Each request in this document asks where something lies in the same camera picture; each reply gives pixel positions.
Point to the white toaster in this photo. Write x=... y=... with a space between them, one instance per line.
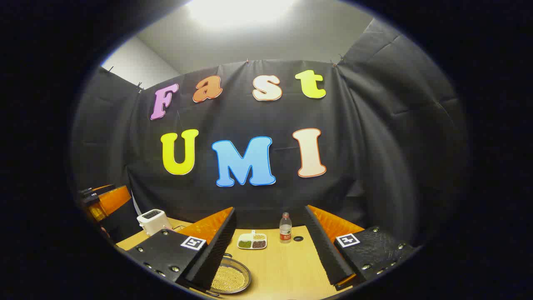
x=152 y=221

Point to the clear plastic water bottle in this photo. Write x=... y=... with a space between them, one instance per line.
x=285 y=231

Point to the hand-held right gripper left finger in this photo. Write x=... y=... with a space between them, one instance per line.
x=216 y=254

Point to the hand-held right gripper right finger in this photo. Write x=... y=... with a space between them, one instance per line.
x=327 y=254

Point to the ceiling light panel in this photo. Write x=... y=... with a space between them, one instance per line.
x=241 y=10

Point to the white divided dish with beans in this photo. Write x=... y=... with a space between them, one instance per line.
x=252 y=243

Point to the steel pot with soybeans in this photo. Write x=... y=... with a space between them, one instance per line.
x=229 y=279

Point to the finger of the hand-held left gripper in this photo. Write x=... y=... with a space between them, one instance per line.
x=116 y=199

